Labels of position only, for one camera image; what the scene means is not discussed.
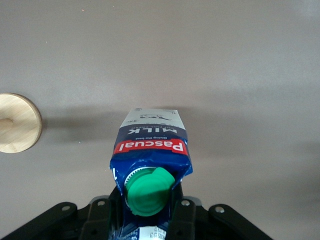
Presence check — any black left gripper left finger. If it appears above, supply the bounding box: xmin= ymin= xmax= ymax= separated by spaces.
xmin=0 ymin=185 xmax=125 ymax=240

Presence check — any blue milk carton green cap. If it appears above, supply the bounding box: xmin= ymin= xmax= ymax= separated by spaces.
xmin=109 ymin=107 xmax=194 ymax=240

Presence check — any wooden mug tree stand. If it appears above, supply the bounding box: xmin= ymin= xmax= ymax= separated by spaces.
xmin=0 ymin=92 xmax=43 ymax=154

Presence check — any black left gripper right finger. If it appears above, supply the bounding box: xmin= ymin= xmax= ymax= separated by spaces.
xmin=167 ymin=183 xmax=276 ymax=240

